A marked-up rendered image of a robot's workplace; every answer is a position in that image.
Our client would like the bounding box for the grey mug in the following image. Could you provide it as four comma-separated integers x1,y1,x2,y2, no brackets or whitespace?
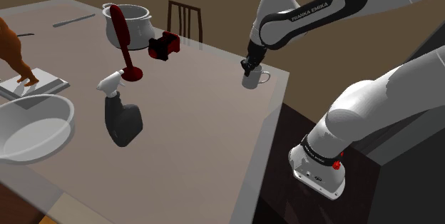
241,64,271,91

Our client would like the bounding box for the dark wooden chair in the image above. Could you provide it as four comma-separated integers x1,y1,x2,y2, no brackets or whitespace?
166,0,204,44

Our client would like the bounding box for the grey cooking pot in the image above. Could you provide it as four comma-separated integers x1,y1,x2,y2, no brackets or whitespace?
102,2,156,51

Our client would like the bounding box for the black spray bottle white nozzle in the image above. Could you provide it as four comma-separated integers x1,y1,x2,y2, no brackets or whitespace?
96,69,144,148

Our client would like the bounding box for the dark robot stand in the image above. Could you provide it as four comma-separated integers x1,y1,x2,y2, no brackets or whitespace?
252,102,382,224

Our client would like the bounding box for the grey knife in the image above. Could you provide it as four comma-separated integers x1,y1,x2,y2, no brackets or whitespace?
52,13,96,29

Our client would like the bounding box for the grey flat book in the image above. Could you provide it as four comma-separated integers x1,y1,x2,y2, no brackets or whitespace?
0,68,71,101

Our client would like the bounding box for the grey bowl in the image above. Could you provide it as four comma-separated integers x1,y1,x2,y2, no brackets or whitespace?
0,93,76,164

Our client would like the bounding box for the orange animal figure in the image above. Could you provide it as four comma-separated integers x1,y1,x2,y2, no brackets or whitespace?
0,17,40,87

